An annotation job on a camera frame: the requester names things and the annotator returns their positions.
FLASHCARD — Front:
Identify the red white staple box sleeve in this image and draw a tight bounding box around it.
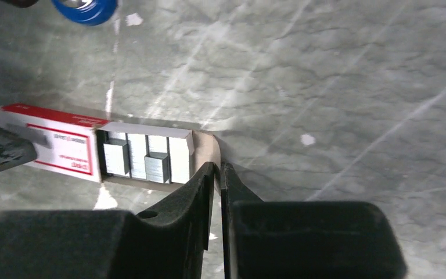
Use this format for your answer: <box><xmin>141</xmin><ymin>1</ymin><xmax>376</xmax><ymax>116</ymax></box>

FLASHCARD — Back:
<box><xmin>0</xmin><ymin>103</ymin><xmax>109</xmax><ymax>183</ymax></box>

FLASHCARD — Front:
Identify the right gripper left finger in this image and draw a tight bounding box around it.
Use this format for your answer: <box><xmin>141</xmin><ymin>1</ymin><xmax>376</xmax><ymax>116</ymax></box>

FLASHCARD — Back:
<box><xmin>0</xmin><ymin>162</ymin><xmax>215</xmax><ymax>278</ymax></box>

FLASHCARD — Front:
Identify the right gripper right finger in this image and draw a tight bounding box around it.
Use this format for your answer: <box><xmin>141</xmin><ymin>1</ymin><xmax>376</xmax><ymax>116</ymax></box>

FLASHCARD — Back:
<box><xmin>220</xmin><ymin>163</ymin><xmax>408</xmax><ymax>278</ymax></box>

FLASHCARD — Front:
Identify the staple strip stack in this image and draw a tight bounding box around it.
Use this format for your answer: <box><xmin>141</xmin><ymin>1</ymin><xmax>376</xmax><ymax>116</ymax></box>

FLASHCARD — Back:
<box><xmin>145</xmin><ymin>135</ymin><xmax>170</xmax><ymax>184</ymax></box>
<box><xmin>168</xmin><ymin>137</ymin><xmax>192</xmax><ymax>184</ymax></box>
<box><xmin>103</xmin><ymin>131</ymin><xmax>130</xmax><ymax>177</ymax></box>
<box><xmin>127</xmin><ymin>133</ymin><xmax>148</xmax><ymax>180</ymax></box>

